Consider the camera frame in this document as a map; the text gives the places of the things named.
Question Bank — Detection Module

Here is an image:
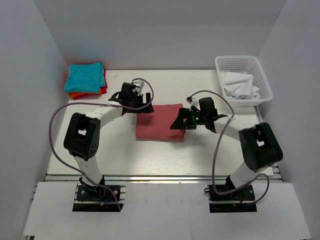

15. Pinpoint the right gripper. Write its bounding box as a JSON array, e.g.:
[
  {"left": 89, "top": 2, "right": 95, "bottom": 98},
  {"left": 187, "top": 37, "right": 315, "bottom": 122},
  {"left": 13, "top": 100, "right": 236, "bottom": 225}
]
[{"left": 170, "top": 107, "right": 208, "bottom": 130}]

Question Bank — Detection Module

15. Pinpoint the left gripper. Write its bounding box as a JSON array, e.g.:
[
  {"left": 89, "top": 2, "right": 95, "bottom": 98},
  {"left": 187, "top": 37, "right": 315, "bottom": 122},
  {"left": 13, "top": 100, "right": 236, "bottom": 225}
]
[{"left": 129, "top": 92, "right": 154, "bottom": 114}]

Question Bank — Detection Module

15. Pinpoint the salmon pink t-shirt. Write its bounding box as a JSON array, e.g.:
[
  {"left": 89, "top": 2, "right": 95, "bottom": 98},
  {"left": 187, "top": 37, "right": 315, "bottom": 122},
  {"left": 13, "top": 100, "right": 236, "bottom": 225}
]
[{"left": 135, "top": 103, "right": 185, "bottom": 143}]

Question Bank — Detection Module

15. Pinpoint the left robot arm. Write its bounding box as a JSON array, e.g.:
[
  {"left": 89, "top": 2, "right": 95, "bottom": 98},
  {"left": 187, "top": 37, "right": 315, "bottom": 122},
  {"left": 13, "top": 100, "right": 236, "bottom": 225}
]
[{"left": 63, "top": 78, "right": 154, "bottom": 200}]

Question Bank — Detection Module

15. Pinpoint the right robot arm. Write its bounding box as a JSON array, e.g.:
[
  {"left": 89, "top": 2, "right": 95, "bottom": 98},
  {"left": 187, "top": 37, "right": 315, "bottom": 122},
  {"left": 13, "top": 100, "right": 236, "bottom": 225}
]
[{"left": 170, "top": 97, "right": 283, "bottom": 200}]

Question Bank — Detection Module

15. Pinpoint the folded red t-shirt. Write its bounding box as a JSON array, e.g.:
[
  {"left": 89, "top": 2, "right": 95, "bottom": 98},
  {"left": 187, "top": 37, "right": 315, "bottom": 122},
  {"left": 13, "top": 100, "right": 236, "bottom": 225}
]
[{"left": 103, "top": 69, "right": 108, "bottom": 89}]

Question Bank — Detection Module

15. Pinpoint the white t-shirt in basket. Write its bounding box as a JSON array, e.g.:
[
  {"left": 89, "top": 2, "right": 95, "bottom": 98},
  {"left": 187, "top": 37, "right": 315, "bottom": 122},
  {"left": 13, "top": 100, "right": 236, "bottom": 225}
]
[{"left": 222, "top": 71, "right": 261, "bottom": 100}]

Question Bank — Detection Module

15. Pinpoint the folded teal t-shirt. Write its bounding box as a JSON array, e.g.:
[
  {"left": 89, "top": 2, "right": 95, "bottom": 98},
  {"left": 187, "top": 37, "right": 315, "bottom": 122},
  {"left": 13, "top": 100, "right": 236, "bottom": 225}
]
[{"left": 64, "top": 62, "right": 106, "bottom": 94}]

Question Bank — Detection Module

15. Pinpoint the folded orange t-shirt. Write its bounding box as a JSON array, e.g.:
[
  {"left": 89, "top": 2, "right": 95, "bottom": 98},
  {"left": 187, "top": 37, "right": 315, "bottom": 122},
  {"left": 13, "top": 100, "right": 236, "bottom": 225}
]
[{"left": 68, "top": 87, "right": 108, "bottom": 100}]

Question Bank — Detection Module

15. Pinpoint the white plastic basket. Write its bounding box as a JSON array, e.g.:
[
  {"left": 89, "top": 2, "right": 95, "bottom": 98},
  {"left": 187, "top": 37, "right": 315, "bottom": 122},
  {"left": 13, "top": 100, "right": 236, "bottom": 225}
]
[{"left": 215, "top": 55, "right": 273, "bottom": 107}]

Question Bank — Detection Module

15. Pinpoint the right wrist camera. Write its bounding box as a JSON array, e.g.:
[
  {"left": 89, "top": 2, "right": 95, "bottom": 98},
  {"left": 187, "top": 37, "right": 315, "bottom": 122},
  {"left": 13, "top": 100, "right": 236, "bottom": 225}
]
[{"left": 186, "top": 96, "right": 199, "bottom": 112}]

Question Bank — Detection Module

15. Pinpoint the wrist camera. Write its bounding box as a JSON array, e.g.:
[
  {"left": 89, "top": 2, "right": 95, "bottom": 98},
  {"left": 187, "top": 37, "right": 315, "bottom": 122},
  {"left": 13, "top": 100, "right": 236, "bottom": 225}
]
[
  {"left": 131, "top": 79, "right": 145, "bottom": 96},
  {"left": 186, "top": 96, "right": 199, "bottom": 112}
]

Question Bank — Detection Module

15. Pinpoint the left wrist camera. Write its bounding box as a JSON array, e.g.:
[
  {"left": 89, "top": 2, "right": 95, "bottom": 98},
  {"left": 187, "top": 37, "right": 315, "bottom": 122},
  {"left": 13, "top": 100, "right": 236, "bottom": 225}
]
[{"left": 131, "top": 79, "right": 145, "bottom": 96}]

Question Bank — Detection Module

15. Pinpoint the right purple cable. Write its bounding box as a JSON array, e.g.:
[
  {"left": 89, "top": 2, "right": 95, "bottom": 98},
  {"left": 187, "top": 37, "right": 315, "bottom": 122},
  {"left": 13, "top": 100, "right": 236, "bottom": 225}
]
[{"left": 185, "top": 90, "right": 271, "bottom": 207}]

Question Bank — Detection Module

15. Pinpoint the purple cable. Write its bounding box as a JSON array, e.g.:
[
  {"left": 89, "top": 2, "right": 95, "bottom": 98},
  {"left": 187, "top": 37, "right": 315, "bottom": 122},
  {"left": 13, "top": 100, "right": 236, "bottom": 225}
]
[
  {"left": 185, "top": 90, "right": 271, "bottom": 207},
  {"left": 48, "top": 78, "right": 155, "bottom": 212}
]

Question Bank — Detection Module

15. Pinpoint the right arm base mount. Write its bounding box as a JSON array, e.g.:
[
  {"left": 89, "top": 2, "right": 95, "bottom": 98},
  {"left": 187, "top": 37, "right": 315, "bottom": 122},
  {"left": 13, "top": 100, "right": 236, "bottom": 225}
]
[{"left": 203, "top": 185, "right": 257, "bottom": 214}]

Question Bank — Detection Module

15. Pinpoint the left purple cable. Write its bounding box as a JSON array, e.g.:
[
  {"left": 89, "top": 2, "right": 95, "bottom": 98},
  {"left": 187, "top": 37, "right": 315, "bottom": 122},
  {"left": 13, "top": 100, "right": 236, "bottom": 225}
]
[{"left": 48, "top": 78, "right": 155, "bottom": 212}]

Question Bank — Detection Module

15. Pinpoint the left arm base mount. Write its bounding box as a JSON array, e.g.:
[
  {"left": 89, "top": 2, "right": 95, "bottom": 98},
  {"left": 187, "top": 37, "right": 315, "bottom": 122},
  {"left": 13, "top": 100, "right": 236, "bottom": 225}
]
[{"left": 72, "top": 184, "right": 126, "bottom": 213}]

